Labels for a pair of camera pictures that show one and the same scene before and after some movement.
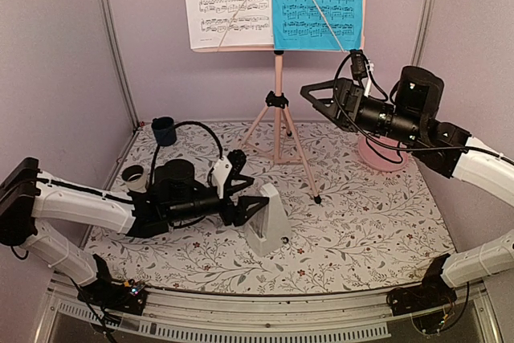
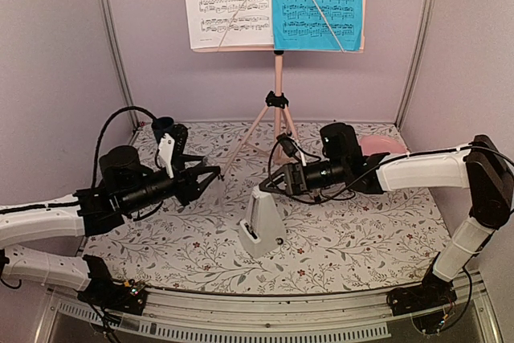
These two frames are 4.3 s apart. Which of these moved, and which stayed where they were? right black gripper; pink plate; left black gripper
Moved: right black gripper; left black gripper
Stayed: pink plate
